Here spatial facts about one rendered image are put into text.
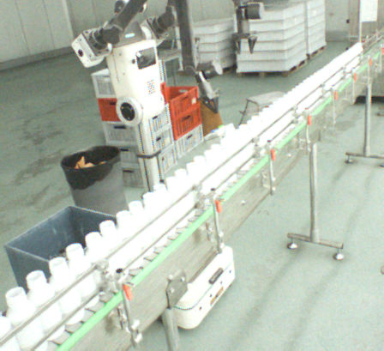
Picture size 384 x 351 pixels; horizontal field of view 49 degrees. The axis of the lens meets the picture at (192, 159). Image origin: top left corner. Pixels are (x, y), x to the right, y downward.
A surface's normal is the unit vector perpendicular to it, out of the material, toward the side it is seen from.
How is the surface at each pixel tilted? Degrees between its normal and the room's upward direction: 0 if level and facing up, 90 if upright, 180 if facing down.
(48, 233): 90
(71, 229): 90
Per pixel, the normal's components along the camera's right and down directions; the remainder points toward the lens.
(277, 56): -0.50, 0.38
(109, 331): 0.83, 0.11
